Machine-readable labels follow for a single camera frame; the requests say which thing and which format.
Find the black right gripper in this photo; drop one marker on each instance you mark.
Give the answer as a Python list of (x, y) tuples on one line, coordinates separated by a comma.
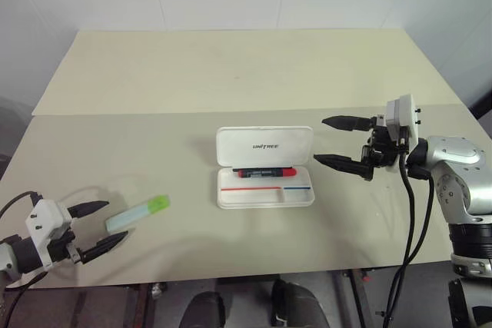
[(378, 149)]

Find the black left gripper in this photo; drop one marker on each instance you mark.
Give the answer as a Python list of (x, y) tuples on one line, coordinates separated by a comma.
[(63, 249)]

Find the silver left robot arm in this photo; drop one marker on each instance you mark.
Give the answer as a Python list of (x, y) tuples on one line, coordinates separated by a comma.
[(15, 259)]

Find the green capped highlighter marker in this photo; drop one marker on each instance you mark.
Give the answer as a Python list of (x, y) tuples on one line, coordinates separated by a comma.
[(138, 213)]

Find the red marker black label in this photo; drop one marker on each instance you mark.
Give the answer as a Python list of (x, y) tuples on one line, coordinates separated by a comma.
[(267, 173)]

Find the white plastic pencil case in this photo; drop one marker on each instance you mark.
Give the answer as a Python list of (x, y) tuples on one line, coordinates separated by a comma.
[(265, 168)]

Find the dark rounded robot leg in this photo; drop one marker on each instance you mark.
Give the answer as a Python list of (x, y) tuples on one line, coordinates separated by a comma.
[(205, 310), (300, 305)]

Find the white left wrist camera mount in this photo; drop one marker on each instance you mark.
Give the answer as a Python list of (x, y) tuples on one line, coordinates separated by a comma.
[(46, 224)]

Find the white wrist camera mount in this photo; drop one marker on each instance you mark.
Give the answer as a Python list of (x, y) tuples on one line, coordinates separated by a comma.
[(46, 224), (403, 116)]

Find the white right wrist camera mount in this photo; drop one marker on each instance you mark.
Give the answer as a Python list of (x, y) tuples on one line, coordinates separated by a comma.
[(403, 116)]

